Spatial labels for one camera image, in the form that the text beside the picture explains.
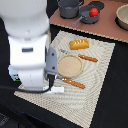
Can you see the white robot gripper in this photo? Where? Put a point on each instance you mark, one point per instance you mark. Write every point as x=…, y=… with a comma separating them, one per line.
x=33, y=59

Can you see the toy bread loaf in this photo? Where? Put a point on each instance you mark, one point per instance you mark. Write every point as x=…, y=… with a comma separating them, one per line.
x=79, y=44

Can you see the grey toy pot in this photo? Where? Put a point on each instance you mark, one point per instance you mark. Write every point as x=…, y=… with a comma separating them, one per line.
x=69, y=8

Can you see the grey toy frying pan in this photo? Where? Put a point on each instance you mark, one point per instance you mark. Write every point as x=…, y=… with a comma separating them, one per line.
x=84, y=15

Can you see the red toy tomato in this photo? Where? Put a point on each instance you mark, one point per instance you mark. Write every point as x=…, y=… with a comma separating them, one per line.
x=94, y=12

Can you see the light blue milk carton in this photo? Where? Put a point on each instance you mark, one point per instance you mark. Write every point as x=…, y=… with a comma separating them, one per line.
x=13, y=73

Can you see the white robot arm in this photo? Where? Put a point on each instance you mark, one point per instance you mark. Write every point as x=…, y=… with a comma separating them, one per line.
x=27, y=25

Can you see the round wooden plate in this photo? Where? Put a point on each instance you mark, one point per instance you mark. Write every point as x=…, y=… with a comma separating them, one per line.
x=69, y=66

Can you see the beige woven placemat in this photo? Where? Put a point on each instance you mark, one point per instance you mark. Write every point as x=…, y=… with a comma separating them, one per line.
x=75, y=104

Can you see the pink toy stove top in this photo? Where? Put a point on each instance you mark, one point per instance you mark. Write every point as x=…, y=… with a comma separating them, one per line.
x=104, y=27

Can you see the black burner disc back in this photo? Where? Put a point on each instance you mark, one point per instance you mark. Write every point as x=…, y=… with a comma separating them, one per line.
x=99, y=4

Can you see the cream bowl on stove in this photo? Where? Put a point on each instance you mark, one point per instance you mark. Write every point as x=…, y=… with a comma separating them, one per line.
x=122, y=15

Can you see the wooden handled toy knife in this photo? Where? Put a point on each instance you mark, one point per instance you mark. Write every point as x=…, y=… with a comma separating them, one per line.
x=80, y=56

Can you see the wooden handled toy fork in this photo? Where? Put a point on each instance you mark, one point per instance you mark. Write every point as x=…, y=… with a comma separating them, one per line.
x=69, y=81

